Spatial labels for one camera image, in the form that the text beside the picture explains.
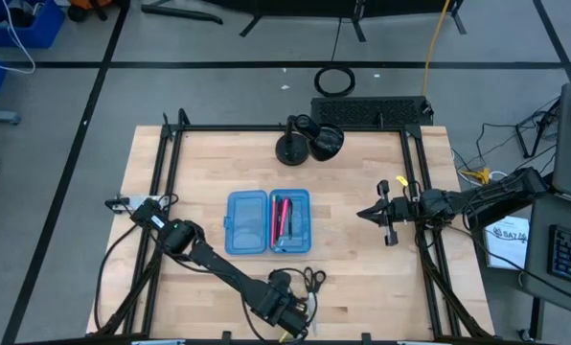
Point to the yellow highlighter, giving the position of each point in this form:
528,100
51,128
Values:
284,338

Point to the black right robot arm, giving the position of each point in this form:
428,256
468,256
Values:
496,194

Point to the white paper sheet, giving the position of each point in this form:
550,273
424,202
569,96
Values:
506,249

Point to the silver bracket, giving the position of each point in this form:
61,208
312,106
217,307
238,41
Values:
139,199

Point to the blue plastic supply box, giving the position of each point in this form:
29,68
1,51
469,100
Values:
247,220

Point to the pink highlighter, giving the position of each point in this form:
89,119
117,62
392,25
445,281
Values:
283,218

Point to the black computer case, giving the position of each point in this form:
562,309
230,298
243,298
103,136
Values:
372,111

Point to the black table frame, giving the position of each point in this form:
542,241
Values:
290,128

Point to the yellow tag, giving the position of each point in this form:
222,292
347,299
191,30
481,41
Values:
401,180

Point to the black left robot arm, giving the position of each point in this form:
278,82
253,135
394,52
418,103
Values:
218,266

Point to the yellow power plug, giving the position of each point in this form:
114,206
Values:
477,176

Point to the aluminium bracket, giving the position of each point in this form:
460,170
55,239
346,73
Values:
158,342

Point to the black desk lamp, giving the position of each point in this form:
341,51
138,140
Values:
292,151

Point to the black table clamp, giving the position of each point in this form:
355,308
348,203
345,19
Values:
226,336
366,337

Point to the black partition screen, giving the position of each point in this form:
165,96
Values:
314,6

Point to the black Pilot pen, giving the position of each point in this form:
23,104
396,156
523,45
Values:
290,220

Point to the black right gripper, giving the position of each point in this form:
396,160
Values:
403,210

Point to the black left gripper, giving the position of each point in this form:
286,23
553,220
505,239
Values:
283,306

